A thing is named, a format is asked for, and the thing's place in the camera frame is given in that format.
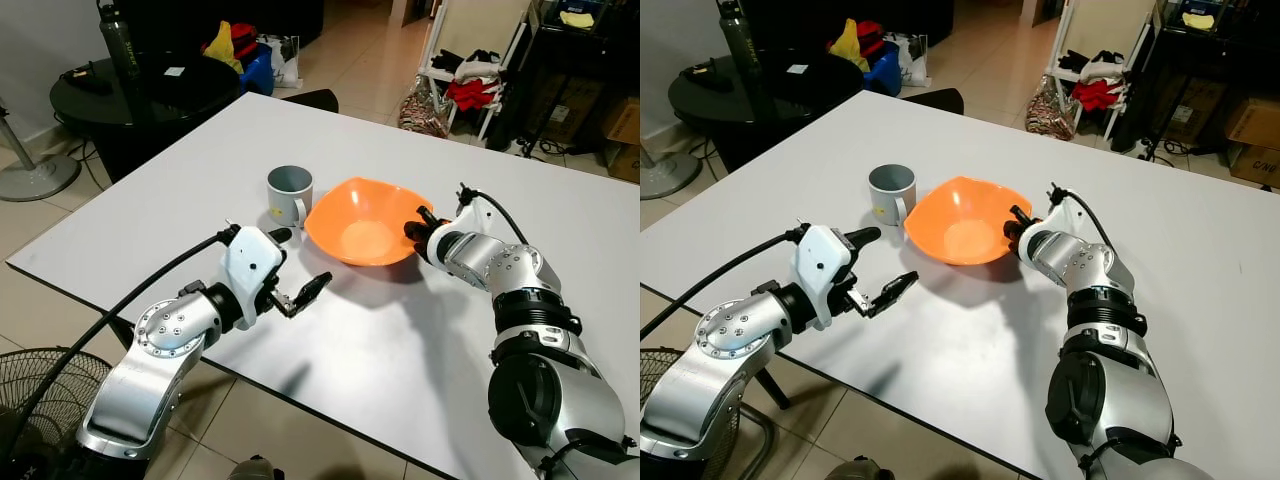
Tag black shelf unit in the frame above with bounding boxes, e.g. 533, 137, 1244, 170
1139, 0, 1280, 163
514, 0, 641, 153

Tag red garment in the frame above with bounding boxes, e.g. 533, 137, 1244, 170
444, 77, 500, 112
1071, 77, 1127, 112

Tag yellow cloth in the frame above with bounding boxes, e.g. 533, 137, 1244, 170
204, 19, 247, 74
829, 17, 872, 72

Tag blue bag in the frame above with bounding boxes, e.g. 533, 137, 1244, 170
239, 44, 277, 97
864, 41, 902, 97

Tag black wire fan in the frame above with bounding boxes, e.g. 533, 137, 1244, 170
0, 347, 114, 480
640, 346, 777, 480

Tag white clothes rack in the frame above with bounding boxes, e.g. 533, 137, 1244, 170
417, 0, 534, 142
1044, 0, 1167, 142

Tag grey round stand base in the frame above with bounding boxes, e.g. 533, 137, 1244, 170
0, 98, 84, 204
640, 148, 704, 202

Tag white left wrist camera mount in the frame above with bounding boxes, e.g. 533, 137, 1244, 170
794, 224, 860, 330
219, 225, 287, 327

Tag dark robot foot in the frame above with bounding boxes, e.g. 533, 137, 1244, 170
227, 454, 287, 480
824, 456, 897, 480

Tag small black device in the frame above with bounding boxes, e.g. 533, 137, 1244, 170
61, 61, 117, 97
679, 59, 740, 94

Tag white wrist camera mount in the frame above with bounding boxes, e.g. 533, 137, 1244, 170
219, 225, 287, 327
453, 196, 503, 241
1040, 197, 1091, 239
794, 224, 860, 330

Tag printed cardboard box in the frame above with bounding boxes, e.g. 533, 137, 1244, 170
1227, 145, 1280, 190
604, 144, 641, 184

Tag black chair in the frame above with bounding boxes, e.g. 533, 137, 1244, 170
282, 87, 340, 115
904, 86, 967, 117

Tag plain cardboard box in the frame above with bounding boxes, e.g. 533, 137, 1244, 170
1224, 97, 1280, 152
602, 96, 641, 147

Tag black round table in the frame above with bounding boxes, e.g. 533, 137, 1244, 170
667, 54, 865, 173
49, 54, 244, 184

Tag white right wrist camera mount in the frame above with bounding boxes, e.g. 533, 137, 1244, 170
453, 196, 503, 241
1040, 197, 1091, 239

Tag orange plastic bowl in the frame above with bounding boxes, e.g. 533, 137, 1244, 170
903, 175, 1032, 267
303, 176, 437, 268

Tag grey mug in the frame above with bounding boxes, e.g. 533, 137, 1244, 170
867, 162, 918, 228
266, 164, 315, 230

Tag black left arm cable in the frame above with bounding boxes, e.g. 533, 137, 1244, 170
640, 225, 809, 343
0, 225, 242, 461

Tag black garment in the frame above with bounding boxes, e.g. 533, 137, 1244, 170
1059, 49, 1127, 77
437, 47, 502, 77

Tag patterned bag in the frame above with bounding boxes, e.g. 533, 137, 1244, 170
1024, 77, 1080, 139
397, 79, 452, 139

